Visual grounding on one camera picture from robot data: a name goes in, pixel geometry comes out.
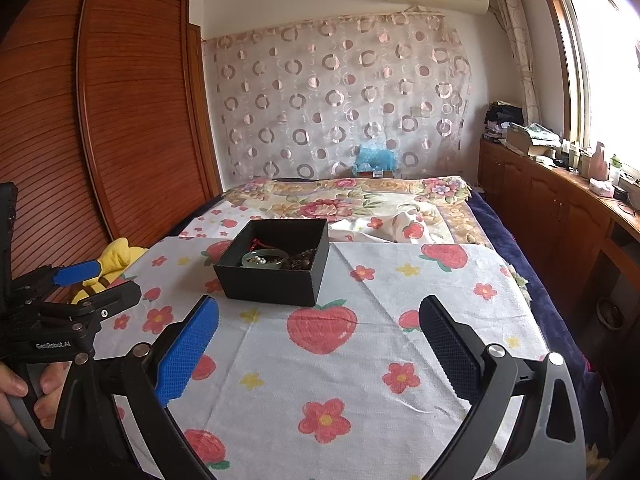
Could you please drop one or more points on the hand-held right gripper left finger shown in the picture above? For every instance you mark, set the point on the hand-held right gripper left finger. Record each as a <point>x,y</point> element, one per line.
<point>187,350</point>

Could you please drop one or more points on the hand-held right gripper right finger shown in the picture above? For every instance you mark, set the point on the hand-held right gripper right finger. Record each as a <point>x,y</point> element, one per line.
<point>450,347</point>

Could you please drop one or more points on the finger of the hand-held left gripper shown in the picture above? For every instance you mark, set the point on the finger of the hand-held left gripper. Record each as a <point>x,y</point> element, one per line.
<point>75,272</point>
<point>112,300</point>

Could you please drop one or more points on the black jewelry box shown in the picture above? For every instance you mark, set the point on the black jewelry box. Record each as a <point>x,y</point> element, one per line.
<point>270,287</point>

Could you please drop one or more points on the pale green jade bangle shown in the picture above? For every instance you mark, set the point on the pale green jade bangle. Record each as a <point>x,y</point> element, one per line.
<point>246,259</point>

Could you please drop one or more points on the pearl jewelry piece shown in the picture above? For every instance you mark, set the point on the pearl jewelry piece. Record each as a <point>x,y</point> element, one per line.
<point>258,260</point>

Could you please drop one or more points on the person's left hand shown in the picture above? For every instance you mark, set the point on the person's left hand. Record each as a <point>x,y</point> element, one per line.
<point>52,390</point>

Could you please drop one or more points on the yellow striped plush toy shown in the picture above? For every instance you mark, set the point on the yellow striped plush toy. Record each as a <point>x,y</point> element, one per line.
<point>117,255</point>

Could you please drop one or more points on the strawberry printed white cloth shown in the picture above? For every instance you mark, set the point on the strawberry printed white cloth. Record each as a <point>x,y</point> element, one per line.
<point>390,320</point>

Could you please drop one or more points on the round dark bowl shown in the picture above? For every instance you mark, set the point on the round dark bowl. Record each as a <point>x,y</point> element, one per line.
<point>611,314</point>

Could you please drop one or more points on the wooden slatted wardrobe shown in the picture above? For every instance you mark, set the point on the wooden slatted wardrobe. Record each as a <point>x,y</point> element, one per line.
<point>135,110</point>

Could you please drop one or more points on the wooden cabinet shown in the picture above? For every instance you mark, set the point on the wooden cabinet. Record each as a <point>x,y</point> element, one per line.
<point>550,205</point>

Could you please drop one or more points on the floral blanket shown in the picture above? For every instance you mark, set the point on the floral blanket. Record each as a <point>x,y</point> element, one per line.
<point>310,200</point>

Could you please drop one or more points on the white tissue pack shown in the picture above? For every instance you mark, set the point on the white tissue pack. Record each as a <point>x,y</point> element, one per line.
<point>601,187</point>

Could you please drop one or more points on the cardboard box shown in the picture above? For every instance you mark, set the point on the cardboard box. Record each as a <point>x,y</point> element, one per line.
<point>530,140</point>

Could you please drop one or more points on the small black container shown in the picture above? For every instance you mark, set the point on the small black container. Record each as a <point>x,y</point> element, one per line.
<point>621,193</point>

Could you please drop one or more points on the dark clothes pile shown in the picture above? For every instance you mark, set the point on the dark clothes pile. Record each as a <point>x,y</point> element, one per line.
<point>502,117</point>

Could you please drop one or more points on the pink bottle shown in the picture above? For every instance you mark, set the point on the pink bottle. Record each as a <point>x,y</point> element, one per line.
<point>600,162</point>

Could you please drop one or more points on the circle patterned sheer curtain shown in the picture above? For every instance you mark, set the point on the circle patterned sheer curtain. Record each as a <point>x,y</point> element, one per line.
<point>300,85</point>

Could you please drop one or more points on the beige patterned window curtain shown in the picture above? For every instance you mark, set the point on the beige patterned window curtain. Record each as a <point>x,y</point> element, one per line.
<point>520,60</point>

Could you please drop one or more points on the window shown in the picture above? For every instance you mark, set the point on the window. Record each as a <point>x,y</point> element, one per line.
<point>600,60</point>

